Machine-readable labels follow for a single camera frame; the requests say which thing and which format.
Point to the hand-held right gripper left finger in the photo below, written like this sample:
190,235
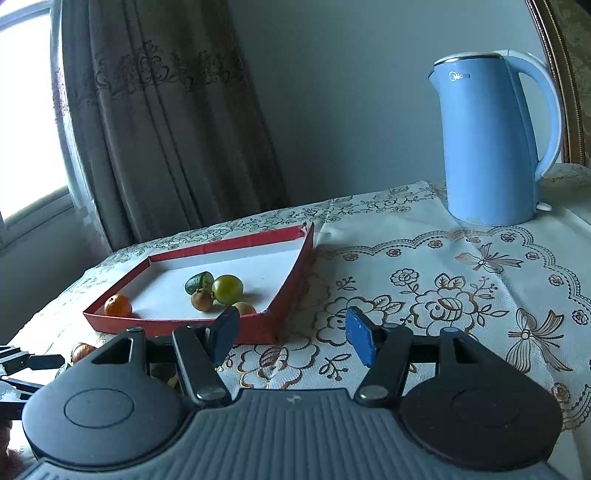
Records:
226,332

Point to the gold framed upholstered chair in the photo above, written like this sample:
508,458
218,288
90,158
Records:
579,69

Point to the green round tomato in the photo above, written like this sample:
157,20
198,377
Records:
227,290

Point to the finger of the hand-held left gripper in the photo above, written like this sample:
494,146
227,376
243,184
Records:
18,386
44,362

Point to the large orange mandarin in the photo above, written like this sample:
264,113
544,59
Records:
83,353

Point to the brown patterned curtain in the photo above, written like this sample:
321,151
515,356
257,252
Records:
161,115

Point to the sheer white curtain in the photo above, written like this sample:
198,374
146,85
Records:
69,138

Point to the shallow red cardboard box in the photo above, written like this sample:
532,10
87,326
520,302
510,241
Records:
258,328

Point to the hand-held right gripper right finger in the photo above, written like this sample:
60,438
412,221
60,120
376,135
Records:
362,334

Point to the white embroidered lace cloth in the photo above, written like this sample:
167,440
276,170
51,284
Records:
461,286

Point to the grey window frame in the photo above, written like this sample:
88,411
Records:
32,210

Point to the small orange mandarin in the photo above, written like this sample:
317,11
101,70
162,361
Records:
117,306

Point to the small dark green fruit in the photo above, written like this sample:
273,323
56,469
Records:
198,282

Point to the light blue electric kettle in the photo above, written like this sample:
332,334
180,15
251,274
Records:
485,138

